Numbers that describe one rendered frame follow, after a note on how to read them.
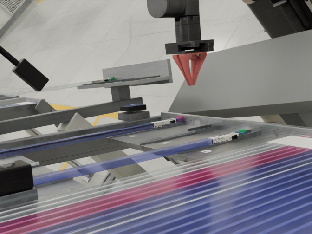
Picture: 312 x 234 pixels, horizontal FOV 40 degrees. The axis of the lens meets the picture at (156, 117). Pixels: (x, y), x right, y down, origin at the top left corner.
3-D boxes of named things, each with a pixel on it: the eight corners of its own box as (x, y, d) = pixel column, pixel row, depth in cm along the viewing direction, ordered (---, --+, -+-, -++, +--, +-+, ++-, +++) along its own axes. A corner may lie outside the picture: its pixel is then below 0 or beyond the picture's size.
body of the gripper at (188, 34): (192, 49, 91) (190, 14, 90) (164, 51, 99) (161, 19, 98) (215, 47, 95) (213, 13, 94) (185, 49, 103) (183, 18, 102)
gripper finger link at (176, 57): (193, 87, 93) (191, 43, 91) (173, 87, 98) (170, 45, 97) (217, 84, 96) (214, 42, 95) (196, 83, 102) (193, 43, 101)
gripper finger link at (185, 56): (186, 87, 95) (183, 44, 93) (167, 86, 100) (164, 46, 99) (209, 83, 98) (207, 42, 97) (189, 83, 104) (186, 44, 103)
